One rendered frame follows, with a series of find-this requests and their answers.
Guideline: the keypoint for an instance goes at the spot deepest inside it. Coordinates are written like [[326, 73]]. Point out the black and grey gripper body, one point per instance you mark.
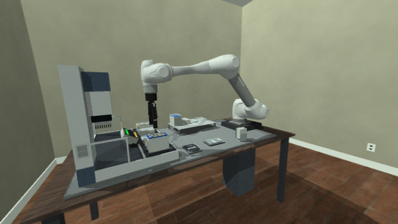
[[151, 97]]

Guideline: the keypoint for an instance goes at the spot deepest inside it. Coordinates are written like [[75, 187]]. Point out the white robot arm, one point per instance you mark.
[[225, 65]]

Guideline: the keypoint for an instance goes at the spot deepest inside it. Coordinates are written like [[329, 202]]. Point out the white ready button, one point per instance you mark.
[[241, 134]]

